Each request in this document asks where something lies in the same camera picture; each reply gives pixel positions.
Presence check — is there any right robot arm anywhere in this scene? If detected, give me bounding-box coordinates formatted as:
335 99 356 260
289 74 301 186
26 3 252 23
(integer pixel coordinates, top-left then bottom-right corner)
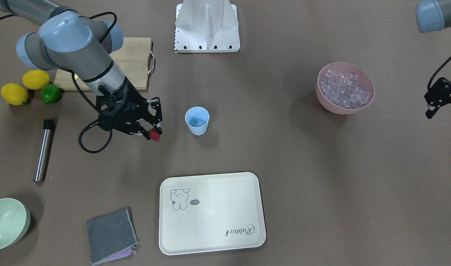
0 0 162 141

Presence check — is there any clear ice cube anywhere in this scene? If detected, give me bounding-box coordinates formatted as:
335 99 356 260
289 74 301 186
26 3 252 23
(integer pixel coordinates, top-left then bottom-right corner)
193 119 207 128

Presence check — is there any clear ice cubes pile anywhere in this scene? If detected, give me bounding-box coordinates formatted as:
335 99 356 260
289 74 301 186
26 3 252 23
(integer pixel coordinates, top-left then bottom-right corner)
318 68 374 110

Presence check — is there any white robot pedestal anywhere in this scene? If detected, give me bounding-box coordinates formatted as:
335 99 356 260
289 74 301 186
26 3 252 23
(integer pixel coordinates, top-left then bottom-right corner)
174 0 241 53

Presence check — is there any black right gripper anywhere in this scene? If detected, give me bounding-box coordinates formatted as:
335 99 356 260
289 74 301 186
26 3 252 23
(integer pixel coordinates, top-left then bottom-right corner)
96 78 163 140

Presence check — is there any green lime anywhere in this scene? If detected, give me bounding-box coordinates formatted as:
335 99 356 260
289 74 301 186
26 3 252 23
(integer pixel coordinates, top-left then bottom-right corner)
40 84 61 104

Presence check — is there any cream rabbit tray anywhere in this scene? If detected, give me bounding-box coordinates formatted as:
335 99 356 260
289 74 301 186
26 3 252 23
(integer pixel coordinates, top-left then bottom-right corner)
159 172 266 256

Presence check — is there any black camera cable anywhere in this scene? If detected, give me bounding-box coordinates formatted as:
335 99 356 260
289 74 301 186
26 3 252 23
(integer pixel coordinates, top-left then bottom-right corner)
427 46 451 91

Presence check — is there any yellow lemon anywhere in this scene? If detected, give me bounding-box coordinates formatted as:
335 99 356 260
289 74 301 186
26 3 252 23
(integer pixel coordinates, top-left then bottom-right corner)
0 83 29 106
23 69 50 90

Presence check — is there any light blue plastic cup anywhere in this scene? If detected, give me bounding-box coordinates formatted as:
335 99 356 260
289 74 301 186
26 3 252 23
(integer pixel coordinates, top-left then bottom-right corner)
185 106 209 136

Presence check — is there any red strawberry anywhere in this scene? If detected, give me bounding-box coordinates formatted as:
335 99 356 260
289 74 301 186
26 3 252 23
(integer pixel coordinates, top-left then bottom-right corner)
148 129 160 142

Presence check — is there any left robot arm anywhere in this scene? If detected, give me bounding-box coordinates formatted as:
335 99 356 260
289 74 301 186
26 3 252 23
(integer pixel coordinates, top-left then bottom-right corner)
416 0 451 119

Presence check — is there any mint green bowl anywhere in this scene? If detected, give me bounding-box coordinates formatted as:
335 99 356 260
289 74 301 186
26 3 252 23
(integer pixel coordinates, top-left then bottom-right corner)
0 198 31 249

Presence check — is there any steel muddler black tip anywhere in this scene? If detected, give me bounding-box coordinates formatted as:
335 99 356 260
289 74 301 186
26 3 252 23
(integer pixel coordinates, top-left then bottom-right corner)
33 119 56 184

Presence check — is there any grey folded cloth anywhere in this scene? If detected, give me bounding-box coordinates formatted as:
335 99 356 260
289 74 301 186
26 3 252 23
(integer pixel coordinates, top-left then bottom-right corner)
86 208 138 266

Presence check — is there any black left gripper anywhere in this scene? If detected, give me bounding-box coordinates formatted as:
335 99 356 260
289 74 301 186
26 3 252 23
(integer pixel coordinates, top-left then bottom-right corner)
424 72 451 119

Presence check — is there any wooden cutting board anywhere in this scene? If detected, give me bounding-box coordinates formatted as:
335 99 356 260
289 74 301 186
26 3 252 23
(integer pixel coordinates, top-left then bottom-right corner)
54 37 155 91

